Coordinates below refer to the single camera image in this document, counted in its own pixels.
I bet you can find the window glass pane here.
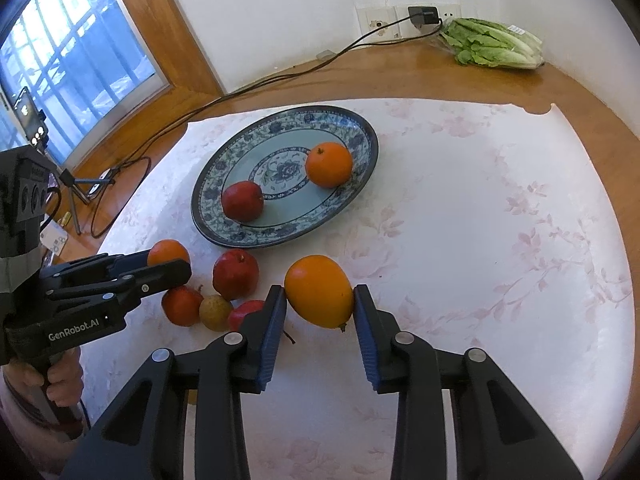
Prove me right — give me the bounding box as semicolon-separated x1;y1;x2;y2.
0;0;171;171

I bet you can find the blue floral ceramic plate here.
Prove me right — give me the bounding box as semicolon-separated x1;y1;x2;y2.
191;105;379;250

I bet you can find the black plug-in charger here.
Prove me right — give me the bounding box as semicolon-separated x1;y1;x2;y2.
407;6;441;27

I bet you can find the person's left hand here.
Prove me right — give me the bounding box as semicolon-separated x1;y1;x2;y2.
2;347;85;408

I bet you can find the black cable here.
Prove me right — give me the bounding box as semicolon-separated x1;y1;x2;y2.
90;17;443;238
97;20;443;183

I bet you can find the yellow-brown pear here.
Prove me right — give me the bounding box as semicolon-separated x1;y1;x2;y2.
199;294;234;332

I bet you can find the black phone on tripod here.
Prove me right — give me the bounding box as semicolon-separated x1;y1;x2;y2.
14;86;48;151

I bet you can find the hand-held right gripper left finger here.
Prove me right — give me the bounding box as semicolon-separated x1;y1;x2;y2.
60;285;288;480

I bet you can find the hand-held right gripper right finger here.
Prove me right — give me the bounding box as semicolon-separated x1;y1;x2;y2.
354;284;586;480

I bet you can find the wooden window frame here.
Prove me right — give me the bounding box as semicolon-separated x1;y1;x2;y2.
65;0;226;176

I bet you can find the large oval orange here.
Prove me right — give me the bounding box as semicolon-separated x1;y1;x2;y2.
284;255;356;333

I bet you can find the red apple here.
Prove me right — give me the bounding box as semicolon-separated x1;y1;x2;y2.
161;285;205;327
228;300;266;332
212;249;260;301
221;180;265;222

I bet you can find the small metal tripod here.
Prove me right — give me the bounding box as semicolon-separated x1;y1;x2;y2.
42;149;118;235

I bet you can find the white floral table mat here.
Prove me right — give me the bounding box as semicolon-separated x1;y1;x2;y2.
80;97;635;480

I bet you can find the small orange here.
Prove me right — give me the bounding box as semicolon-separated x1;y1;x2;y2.
147;239;191;268

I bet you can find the white wall socket plate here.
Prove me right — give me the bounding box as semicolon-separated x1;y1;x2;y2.
395;2;461;40
356;5;399;43

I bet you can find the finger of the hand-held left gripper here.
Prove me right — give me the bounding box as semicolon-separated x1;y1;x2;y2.
47;259;193;321
40;249;151;286

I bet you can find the bagged green lettuce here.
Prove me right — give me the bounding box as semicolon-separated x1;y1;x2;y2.
432;17;546;71

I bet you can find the round orange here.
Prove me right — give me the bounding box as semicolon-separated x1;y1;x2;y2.
305;142;354;189

